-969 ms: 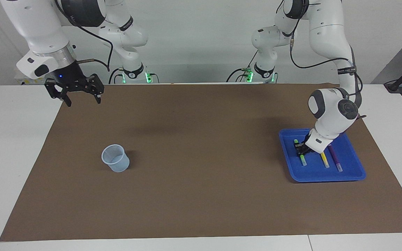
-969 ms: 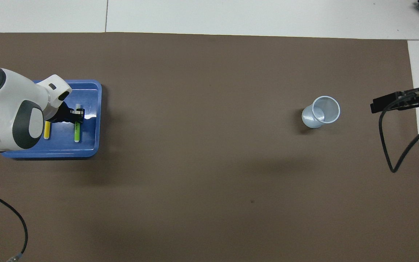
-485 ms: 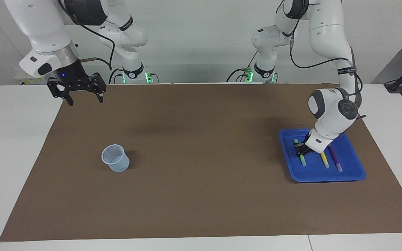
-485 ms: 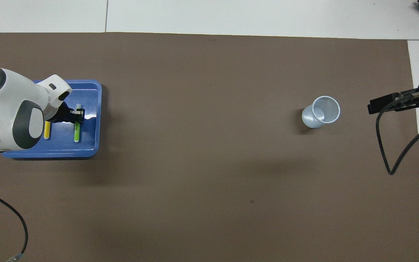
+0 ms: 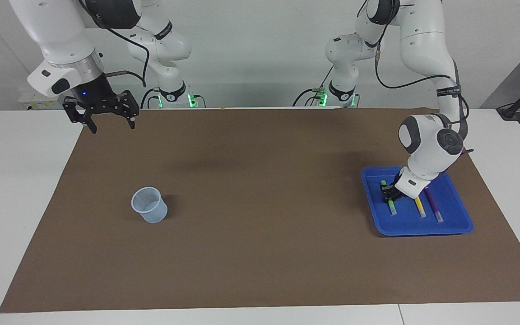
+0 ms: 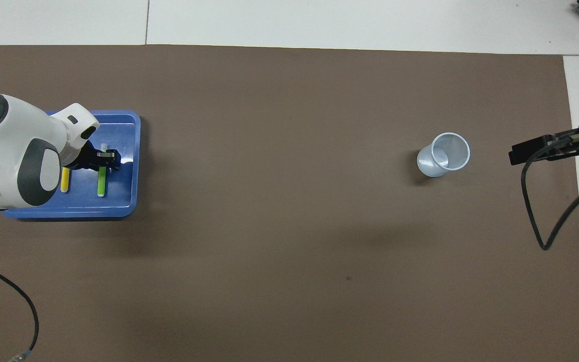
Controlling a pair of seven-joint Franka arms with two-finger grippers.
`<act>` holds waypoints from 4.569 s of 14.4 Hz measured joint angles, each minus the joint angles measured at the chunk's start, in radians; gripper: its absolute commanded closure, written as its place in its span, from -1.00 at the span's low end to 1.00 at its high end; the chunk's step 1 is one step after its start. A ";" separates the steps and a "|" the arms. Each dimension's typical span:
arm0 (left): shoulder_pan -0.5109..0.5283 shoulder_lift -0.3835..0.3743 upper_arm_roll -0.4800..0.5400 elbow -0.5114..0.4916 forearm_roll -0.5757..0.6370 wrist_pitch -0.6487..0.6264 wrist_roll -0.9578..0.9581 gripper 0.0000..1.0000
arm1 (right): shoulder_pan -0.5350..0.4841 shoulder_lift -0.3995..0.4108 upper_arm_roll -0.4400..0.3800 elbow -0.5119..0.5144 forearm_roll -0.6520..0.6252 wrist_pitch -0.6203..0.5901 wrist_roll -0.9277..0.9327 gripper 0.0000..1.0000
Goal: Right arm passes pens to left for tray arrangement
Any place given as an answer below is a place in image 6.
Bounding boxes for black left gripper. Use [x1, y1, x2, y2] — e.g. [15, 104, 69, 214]
[71, 141, 121, 170]

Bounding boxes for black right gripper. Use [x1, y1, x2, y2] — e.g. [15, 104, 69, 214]
[509, 128, 579, 165]

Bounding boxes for green pen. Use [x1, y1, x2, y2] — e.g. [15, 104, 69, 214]
[97, 143, 108, 197]

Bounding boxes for blue plastic tray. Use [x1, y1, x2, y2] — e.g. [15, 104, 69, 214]
[3, 110, 142, 219]

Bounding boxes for clear plastic cup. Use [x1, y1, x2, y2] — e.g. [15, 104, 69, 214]
[417, 132, 471, 177]

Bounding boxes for brown table mat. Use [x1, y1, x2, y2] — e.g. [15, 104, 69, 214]
[0, 44, 579, 362]

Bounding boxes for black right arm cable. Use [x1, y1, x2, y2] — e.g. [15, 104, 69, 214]
[521, 128, 579, 251]

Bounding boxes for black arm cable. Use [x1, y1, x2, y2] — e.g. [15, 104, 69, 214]
[521, 128, 579, 251]
[0, 259, 40, 360]

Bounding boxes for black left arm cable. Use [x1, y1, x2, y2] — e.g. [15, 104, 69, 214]
[0, 259, 40, 360]

